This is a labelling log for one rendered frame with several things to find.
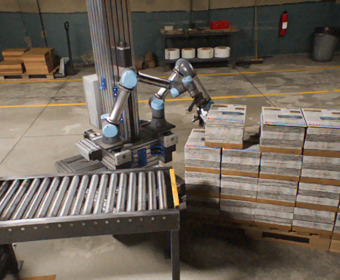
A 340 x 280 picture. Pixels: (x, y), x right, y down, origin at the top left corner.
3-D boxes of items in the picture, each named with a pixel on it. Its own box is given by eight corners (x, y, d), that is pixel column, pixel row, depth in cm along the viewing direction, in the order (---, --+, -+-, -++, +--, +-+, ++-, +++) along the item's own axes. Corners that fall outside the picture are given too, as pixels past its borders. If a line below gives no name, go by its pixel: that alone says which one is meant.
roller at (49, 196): (62, 181, 237) (61, 175, 235) (42, 226, 195) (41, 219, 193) (54, 182, 237) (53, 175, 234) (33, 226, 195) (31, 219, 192)
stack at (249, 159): (192, 203, 334) (192, 127, 297) (321, 220, 308) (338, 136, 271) (184, 229, 300) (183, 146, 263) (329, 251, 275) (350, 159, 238)
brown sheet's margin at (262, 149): (258, 131, 284) (259, 126, 282) (295, 133, 278) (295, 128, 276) (259, 151, 251) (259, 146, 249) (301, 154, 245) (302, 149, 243)
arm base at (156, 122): (147, 125, 308) (146, 114, 304) (160, 121, 316) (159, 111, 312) (156, 129, 297) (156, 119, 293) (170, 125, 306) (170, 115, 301)
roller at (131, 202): (134, 178, 240) (138, 172, 238) (131, 220, 198) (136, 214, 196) (128, 175, 238) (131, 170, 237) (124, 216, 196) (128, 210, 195)
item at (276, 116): (262, 107, 272) (262, 106, 271) (300, 108, 266) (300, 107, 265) (263, 125, 240) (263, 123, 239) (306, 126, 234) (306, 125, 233)
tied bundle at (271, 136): (258, 132, 284) (260, 105, 274) (295, 133, 278) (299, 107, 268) (259, 152, 251) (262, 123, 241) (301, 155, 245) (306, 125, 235)
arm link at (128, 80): (114, 133, 272) (138, 70, 254) (115, 141, 259) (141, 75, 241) (99, 129, 267) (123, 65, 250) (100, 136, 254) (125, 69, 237)
